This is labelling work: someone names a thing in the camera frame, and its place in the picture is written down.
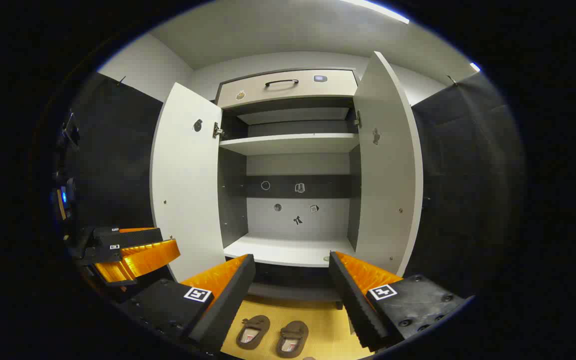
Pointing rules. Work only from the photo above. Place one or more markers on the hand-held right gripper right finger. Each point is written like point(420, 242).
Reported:
point(357, 310)

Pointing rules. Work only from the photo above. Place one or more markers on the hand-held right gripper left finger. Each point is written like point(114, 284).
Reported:
point(228, 310)

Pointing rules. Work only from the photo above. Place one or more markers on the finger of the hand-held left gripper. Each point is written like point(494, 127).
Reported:
point(143, 260)
point(128, 238)

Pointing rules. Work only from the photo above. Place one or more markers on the brown fuzzy shoe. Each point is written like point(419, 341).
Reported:
point(292, 339)
point(253, 331)

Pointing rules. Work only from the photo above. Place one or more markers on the white shoe cabinet door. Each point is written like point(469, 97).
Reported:
point(387, 180)
point(188, 190)

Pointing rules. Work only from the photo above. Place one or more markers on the white shoe cabinet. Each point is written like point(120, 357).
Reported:
point(292, 245)

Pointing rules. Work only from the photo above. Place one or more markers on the metal door hinge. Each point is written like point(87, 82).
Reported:
point(357, 119)
point(218, 131)

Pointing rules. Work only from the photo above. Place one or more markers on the thin white cabinet shelf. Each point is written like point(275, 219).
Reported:
point(292, 116)

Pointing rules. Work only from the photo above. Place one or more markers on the beige cabinet drawer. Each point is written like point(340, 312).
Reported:
point(288, 94)

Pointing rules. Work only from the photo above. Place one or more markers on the black backdrop cloth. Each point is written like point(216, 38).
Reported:
point(118, 150)
point(467, 175)

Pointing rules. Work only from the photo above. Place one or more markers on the small ceiling light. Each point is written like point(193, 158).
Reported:
point(475, 66)

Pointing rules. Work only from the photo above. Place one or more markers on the long ceiling light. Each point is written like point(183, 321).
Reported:
point(375, 10)

